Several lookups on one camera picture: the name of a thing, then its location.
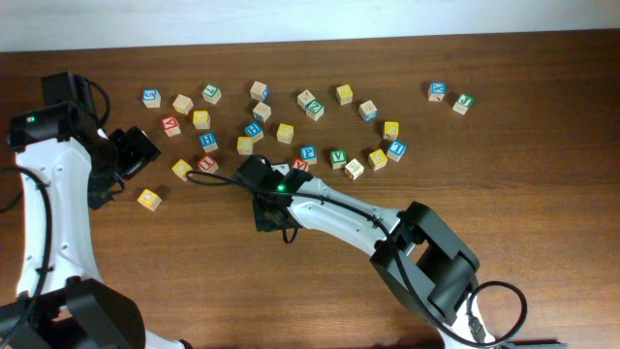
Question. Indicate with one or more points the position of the yellow block centre left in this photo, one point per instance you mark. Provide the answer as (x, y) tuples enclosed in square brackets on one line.
[(244, 145)]

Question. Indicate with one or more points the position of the wood leaf block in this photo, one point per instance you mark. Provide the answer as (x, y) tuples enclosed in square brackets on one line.
[(304, 98)]

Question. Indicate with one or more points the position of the green J block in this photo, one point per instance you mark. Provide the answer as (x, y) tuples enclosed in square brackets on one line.
[(463, 103)]

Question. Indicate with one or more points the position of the green L block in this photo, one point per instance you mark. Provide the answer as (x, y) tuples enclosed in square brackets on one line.
[(211, 94)]

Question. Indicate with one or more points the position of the green Z block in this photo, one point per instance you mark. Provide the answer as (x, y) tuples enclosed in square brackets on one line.
[(315, 109)]

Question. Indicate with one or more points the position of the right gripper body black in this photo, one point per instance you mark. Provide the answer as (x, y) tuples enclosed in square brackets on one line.
[(263, 218)]

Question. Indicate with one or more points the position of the blue h block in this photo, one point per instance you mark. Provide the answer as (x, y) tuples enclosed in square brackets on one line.
[(254, 131), (208, 142)]

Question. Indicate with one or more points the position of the yellow K block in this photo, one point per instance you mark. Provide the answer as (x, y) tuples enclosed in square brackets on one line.
[(391, 130)]

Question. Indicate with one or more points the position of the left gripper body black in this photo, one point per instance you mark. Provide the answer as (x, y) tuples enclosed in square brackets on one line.
[(124, 157)]

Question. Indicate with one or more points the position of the blue X block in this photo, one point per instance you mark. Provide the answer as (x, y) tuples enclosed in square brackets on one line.
[(437, 91)]

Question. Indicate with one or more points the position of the yellow block lower left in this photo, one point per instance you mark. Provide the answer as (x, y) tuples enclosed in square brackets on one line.
[(181, 168)]

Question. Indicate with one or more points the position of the blue block far left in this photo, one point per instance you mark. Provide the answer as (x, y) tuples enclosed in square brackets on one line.
[(151, 98)]

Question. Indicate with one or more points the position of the red block upper left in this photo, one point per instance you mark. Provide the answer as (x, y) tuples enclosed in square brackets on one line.
[(170, 126)]

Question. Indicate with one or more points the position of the blue H block left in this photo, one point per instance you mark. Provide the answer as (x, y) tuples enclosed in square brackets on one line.
[(208, 142)]

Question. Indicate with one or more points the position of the blue T block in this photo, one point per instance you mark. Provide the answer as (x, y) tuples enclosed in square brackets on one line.
[(396, 150)]

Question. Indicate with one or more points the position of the wood block blue side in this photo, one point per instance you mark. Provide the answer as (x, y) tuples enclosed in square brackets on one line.
[(259, 91)]

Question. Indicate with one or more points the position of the red V block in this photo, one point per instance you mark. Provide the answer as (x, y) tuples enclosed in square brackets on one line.
[(300, 164)]

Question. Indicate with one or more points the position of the wood block green side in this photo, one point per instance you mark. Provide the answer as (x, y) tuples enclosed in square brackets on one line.
[(262, 112)]

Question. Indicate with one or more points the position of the yellow block front left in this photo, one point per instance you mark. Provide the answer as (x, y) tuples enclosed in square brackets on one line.
[(149, 199)]

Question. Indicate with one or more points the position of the red I block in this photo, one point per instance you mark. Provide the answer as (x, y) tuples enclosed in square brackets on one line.
[(207, 164)]

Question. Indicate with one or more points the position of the blue P block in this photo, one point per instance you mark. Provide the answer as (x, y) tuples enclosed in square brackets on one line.
[(309, 154)]

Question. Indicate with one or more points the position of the yellow G block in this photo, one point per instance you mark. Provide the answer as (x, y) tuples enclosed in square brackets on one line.
[(377, 159)]

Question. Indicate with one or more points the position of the yellow block upper left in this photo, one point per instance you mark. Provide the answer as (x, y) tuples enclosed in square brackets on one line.
[(201, 119)]

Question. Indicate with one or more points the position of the yellow S block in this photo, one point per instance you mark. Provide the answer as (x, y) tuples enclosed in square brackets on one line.
[(285, 133)]

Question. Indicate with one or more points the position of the green V block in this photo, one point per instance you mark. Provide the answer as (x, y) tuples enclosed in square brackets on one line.
[(338, 158)]

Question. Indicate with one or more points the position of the yellow block top centre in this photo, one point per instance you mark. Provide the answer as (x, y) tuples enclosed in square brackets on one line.
[(344, 94)]

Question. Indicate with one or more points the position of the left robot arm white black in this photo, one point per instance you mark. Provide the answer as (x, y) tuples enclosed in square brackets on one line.
[(68, 166)]

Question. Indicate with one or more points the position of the plain wood yellow block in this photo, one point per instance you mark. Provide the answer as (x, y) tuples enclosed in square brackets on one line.
[(183, 104)]

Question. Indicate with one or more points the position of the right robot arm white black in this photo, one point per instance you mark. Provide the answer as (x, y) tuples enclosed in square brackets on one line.
[(427, 267)]

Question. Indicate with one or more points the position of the red outlined white block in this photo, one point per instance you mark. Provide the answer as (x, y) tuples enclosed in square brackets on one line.
[(354, 169)]

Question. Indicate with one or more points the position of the blue H block centre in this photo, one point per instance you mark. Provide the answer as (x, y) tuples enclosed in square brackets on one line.
[(254, 131)]

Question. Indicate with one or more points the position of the shell block blue D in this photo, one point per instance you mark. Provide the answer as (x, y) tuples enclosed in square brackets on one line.
[(368, 111)]

